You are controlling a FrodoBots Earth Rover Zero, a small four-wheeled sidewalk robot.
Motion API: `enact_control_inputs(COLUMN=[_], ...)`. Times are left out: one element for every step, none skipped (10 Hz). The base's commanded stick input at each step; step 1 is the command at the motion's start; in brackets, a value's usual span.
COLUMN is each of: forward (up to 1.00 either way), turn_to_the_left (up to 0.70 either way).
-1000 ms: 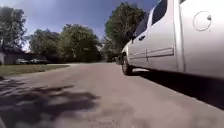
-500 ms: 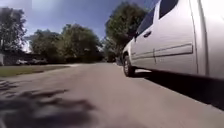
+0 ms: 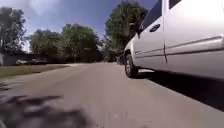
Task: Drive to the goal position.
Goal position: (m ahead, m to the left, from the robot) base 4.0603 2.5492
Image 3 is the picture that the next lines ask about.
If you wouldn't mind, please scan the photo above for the dark low building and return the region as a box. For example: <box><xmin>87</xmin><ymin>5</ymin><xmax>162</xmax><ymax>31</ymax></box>
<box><xmin>0</xmin><ymin>50</ymin><xmax>58</xmax><ymax>67</ymax></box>

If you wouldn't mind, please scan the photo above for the row of trees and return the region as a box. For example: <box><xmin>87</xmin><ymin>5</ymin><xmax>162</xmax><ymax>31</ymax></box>
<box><xmin>28</xmin><ymin>23</ymin><xmax>104</xmax><ymax>64</ymax></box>

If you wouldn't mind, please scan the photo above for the pale vehicle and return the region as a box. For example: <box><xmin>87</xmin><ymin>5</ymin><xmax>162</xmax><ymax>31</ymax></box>
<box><xmin>15</xmin><ymin>59</ymin><xmax>28</xmax><ymax>66</ymax></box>

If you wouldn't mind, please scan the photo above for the grass verge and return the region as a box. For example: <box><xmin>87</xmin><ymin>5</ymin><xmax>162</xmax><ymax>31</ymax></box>
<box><xmin>0</xmin><ymin>64</ymin><xmax>71</xmax><ymax>80</ymax></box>

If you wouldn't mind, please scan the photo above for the tall leafy tree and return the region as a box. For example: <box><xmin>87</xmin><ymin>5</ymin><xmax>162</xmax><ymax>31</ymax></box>
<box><xmin>0</xmin><ymin>6</ymin><xmax>28</xmax><ymax>54</ymax></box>

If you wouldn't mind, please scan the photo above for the grey asphalt road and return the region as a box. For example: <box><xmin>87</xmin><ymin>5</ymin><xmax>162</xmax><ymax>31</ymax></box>
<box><xmin>0</xmin><ymin>62</ymin><xmax>224</xmax><ymax>128</ymax></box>

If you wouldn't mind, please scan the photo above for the white pickup truck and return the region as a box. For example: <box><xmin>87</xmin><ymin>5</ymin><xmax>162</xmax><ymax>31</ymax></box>
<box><xmin>122</xmin><ymin>0</ymin><xmax>224</xmax><ymax>82</ymax></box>

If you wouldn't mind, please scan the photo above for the large dark green tree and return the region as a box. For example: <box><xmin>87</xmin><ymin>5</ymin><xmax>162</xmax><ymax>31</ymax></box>
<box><xmin>104</xmin><ymin>0</ymin><xmax>149</xmax><ymax>63</ymax></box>

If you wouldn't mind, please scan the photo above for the dark vehicle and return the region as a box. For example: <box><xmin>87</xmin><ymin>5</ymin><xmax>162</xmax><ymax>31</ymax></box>
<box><xmin>27</xmin><ymin>58</ymin><xmax>50</xmax><ymax>66</ymax></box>

